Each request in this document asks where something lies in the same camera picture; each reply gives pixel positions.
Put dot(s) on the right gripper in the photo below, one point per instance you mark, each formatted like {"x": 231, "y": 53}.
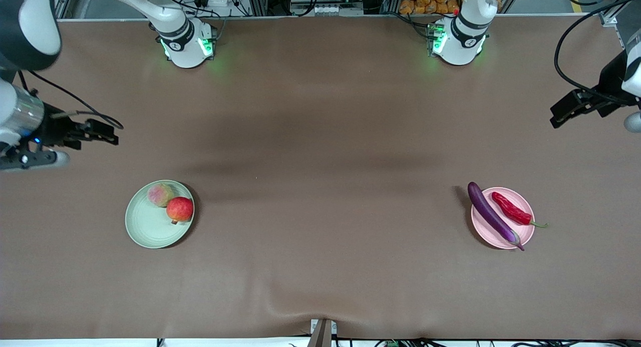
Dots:
{"x": 53, "y": 129}

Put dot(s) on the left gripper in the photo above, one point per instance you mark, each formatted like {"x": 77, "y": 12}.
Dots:
{"x": 609, "y": 82}

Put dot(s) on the pink green peach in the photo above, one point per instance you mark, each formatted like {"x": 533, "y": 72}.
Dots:
{"x": 159, "y": 194}

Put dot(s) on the red apple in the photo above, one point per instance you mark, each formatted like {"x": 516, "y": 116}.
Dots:
{"x": 180, "y": 210}

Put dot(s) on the red chili pepper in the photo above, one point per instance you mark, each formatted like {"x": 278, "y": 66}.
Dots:
{"x": 511, "y": 210}

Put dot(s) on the purple eggplant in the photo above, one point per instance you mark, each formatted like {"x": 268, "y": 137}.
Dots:
{"x": 491, "y": 214}

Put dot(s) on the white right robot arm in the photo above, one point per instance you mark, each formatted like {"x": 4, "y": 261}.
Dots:
{"x": 185, "y": 46}

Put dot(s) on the light green plate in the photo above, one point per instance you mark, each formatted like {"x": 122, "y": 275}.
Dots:
{"x": 150, "y": 227}

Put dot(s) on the pink plate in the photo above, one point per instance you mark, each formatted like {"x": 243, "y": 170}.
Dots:
{"x": 521, "y": 234}

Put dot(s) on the orange bagged items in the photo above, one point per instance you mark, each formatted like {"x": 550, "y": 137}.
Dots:
{"x": 425, "y": 1}

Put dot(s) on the white connector box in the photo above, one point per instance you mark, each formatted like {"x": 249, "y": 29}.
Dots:
{"x": 330, "y": 9}

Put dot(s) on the brown table mat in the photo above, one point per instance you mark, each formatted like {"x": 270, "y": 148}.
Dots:
{"x": 320, "y": 277}

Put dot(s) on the aluminium frame post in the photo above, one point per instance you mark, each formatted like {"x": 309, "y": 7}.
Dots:
{"x": 613, "y": 14}

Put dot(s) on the aluminium frame rails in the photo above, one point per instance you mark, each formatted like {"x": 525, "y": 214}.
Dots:
{"x": 65, "y": 1}

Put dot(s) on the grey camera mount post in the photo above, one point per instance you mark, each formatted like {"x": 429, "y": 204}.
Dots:
{"x": 321, "y": 334}

